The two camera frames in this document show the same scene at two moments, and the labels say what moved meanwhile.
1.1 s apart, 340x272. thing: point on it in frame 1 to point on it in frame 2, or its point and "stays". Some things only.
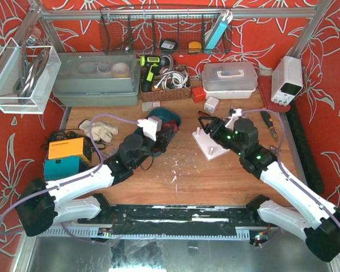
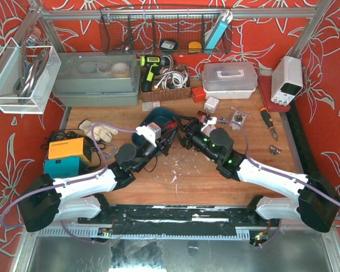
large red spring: x=168 y=125 stays
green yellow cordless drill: x=154 y=64 stays
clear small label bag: x=148 y=106 stays
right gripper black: x=213 y=126 to x=190 y=133
